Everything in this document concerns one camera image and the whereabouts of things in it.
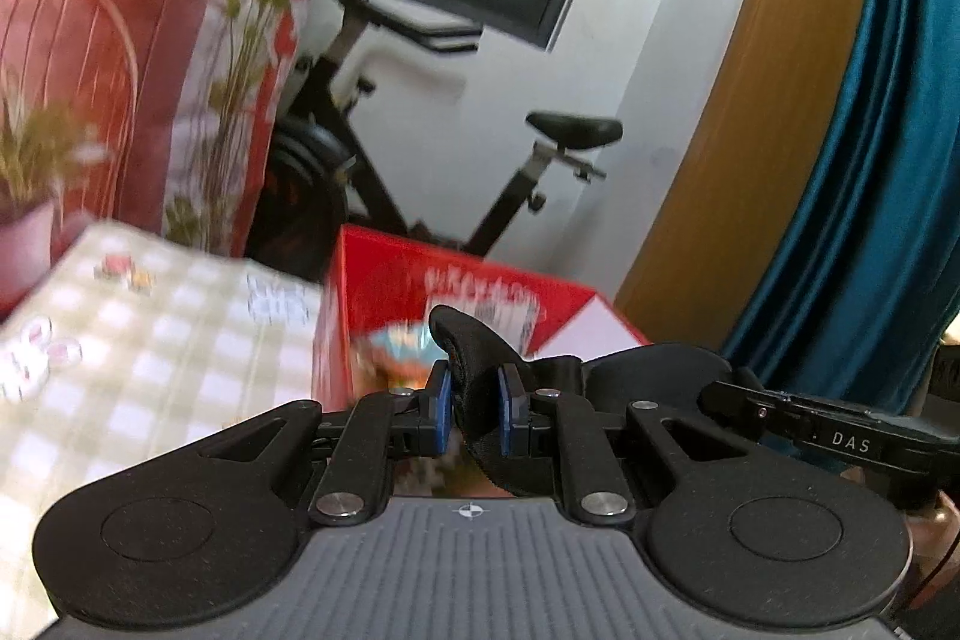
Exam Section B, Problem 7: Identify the person's right hand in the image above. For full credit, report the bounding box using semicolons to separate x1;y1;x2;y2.
843;466;958;637

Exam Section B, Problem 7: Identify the red strawberry cardboard box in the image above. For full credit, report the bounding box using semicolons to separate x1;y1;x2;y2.
310;224;653;410

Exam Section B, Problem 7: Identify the teal curtain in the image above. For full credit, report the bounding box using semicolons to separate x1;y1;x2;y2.
722;0;958;413

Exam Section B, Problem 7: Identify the checkered plaid tablecloth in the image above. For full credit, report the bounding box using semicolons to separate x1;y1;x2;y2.
2;223;322;638

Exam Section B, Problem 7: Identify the black exercise bike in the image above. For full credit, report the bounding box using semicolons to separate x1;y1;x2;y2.
244;0;623;283

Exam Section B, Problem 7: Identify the pink printed backdrop cloth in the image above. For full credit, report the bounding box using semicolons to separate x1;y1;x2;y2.
2;0;308;308

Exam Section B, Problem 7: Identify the brown wooden door frame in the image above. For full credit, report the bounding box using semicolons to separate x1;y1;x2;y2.
615;0;864;349

